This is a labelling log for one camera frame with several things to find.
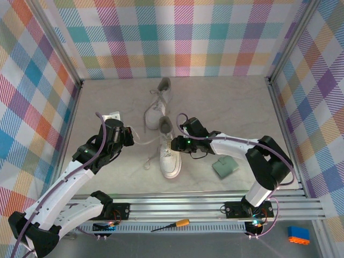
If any aluminium table side rail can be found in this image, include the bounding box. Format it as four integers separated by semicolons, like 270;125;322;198
47;80;84;202
265;77;307;196

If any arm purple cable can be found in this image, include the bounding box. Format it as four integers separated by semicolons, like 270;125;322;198
12;112;108;258
176;113;296;239

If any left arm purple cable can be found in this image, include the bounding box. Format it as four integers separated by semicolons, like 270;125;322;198
12;112;108;258

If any blue and orange toy brick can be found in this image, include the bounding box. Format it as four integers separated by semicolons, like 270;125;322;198
286;225;310;245

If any green fabric pouch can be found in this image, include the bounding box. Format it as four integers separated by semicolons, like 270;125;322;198
211;155;239;178

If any grey slotted cable duct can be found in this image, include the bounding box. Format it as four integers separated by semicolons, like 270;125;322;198
77;222;249;233

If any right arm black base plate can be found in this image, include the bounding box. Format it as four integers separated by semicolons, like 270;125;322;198
224;200;275;219

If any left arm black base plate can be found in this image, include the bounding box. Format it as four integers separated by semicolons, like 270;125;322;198
102;203;131;221

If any orange handled screwdriver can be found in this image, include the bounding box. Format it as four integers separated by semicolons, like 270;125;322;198
150;219;190;232

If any white leather sneaker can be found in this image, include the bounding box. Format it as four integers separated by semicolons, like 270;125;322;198
145;77;173;130
159;116;182;179

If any aluminium frame post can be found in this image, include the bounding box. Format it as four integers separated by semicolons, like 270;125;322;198
25;0;83;88
264;0;322;84

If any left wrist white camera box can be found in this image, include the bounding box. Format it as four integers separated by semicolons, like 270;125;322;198
102;110;121;121

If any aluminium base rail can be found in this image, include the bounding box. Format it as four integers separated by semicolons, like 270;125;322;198
29;189;327;224

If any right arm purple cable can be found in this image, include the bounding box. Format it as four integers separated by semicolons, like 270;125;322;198
176;113;296;239

